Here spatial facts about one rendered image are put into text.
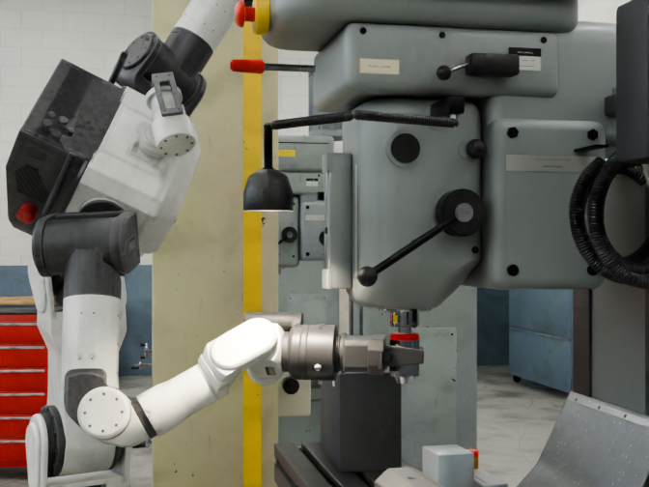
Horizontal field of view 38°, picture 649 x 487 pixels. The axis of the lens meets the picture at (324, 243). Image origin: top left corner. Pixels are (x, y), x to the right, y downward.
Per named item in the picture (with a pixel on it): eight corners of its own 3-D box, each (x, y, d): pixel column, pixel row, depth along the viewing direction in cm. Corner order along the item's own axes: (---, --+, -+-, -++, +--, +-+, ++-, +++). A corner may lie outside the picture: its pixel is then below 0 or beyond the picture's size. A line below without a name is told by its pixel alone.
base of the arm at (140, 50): (98, 89, 178) (134, 80, 171) (125, 35, 183) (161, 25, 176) (153, 133, 188) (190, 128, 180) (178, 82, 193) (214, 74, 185)
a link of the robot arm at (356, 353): (382, 329, 143) (305, 327, 145) (382, 391, 143) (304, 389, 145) (386, 322, 156) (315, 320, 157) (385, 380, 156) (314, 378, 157)
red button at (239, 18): (236, 23, 142) (236, -4, 142) (233, 29, 146) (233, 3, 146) (258, 24, 142) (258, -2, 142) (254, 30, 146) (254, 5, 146)
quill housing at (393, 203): (366, 311, 137) (366, 92, 137) (334, 303, 157) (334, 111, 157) (489, 309, 141) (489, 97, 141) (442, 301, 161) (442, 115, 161)
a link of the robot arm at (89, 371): (49, 440, 139) (56, 292, 145) (64, 445, 151) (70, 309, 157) (129, 438, 140) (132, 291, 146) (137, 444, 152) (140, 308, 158)
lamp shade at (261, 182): (233, 211, 136) (233, 167, 136) (268, 212, 142) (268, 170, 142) (268, 209, 131) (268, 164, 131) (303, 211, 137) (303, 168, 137)
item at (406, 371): (407, 378, 146) (407, 341, 146) (383, 375, 149) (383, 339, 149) (425, 375, 149) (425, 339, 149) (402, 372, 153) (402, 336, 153)
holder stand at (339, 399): (339, 472, 177) (339, 366, 177) (320, 447, 198) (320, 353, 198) (402, 471, 179) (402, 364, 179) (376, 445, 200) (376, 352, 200)
